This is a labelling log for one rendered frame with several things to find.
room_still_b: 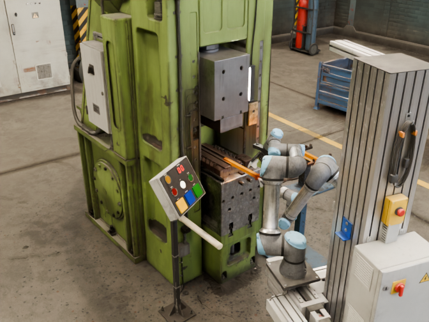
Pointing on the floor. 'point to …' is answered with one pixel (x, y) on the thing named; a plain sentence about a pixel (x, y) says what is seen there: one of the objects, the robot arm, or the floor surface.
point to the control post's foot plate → (184, 311)
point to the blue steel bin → (334, 84)
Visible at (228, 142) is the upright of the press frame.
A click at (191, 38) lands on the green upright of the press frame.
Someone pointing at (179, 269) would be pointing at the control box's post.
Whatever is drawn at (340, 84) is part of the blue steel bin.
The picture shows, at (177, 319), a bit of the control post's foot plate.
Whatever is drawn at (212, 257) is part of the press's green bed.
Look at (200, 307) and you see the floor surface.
